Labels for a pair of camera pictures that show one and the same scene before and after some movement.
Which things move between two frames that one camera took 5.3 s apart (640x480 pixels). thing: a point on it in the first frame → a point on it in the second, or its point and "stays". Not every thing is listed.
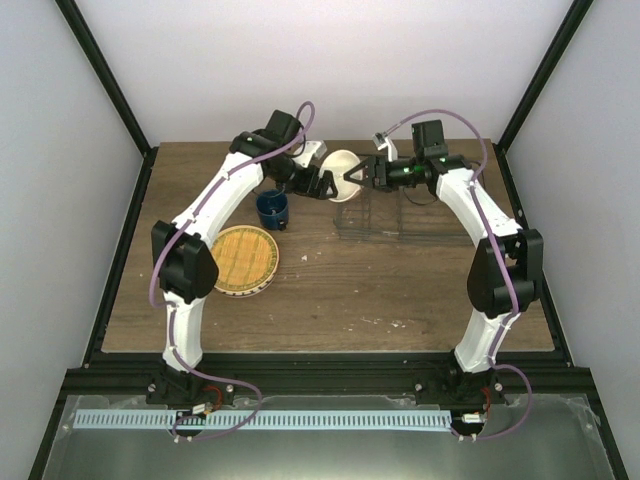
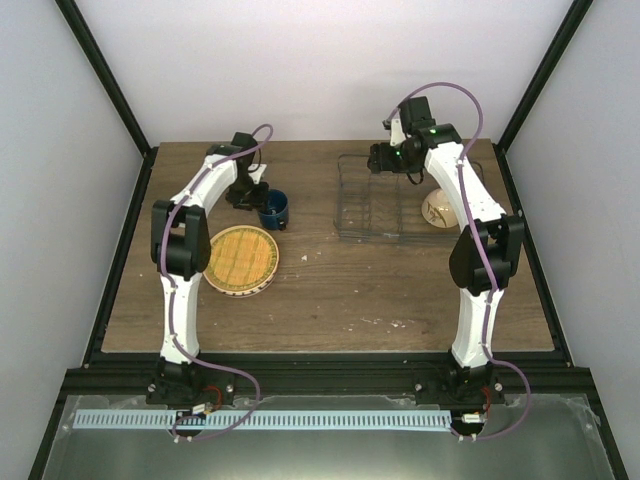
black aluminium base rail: (127, 373) stays
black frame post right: (562, 38) stays
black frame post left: (114, 90) stays
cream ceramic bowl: (337, 163) → (438, 210)
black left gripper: (303, 187) → (256, 202)
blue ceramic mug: (273, 209) stays
